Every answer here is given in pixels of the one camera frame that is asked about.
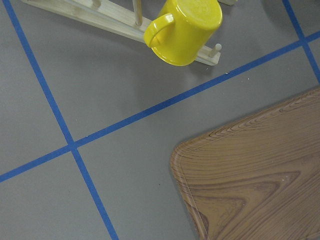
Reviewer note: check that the yellow mug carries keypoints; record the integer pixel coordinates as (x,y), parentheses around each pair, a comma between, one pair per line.
(182,28)

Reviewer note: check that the wooden dish rack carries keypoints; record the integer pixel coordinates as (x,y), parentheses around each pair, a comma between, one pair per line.
(109,16)

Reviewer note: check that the wooden cutting board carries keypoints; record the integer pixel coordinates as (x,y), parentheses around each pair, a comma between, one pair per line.
(257,178)

